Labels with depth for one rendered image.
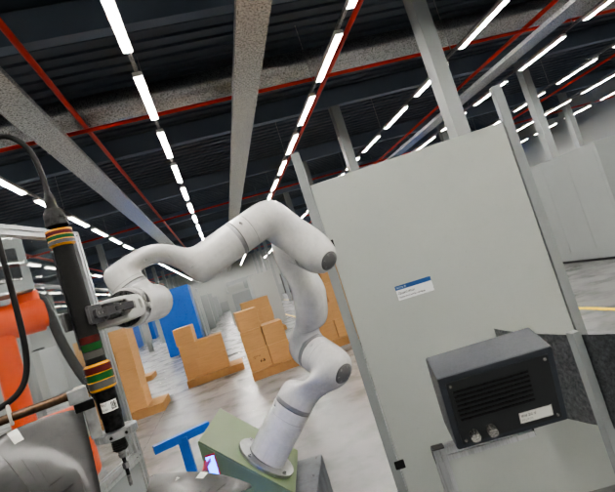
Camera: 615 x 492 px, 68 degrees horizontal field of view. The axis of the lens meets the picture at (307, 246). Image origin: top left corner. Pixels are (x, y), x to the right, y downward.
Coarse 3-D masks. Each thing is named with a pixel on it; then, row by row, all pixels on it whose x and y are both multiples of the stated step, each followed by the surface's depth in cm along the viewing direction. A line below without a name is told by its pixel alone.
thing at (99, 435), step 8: (72, 392) 74; (80, 392) 75; (72, 400) 74; (80, 400) 75; (88, 400) 75; (80, 408) 74; (88, 408) 75; (88, 416) 75; (96, 416) 75; (88, 424) 75; (96, 424) 75; (128, 424) 78; (136, 424) 78; (96, 432) 75; (104, 432) 77; (112, 432) 75; (120, 432) 75; (128, 432) 76; (96, 440) 75; (104, 440) 74; (112, 440) 74
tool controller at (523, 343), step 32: (448, 352) 110; (480, 352) 106; (512, 352) 102; (544, 352) 100; (448, 384) 101; (480, 384) 101; (512, 384) 101; (544, 384) 101; (448, 416) 104; (480, 416) 103; (512, 416) 103; (544, 416) 103
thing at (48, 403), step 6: (60, 396) 74; (66, 396) 75; (42, 402) 73; (48, 402) 73; (54, 402) 74; (60, 402) 74; (24, 408) 72; (30, 408) 72; (36, 408) 72; (42, 408) 73; (6, 414) 71; (12, 414) 71; (18, 414) 71; (24, 414) 71; (30, 414) 72; (0, 420) 70; (6, 420) 70
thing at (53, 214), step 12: (48, 204) 79; (48, 216) 78; (60, 216) 79; (48, 228) 80; (96, 396) 76; (108, 396) 77; (108, 408) 76; (120, 408) 78; (108, 420) 76; (120, 420) 77; (120, 444) 76
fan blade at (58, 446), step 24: (24, 432) 83; (48, 432) 84; (72, 432) 85; (0, 456) 78; (24, 456) 79; (48, 456) 79; (72, 456) 80; (0, 480) 75; (24, 480) 76; (48, 480) 76; (72, 480) 76; (96, 480) 77
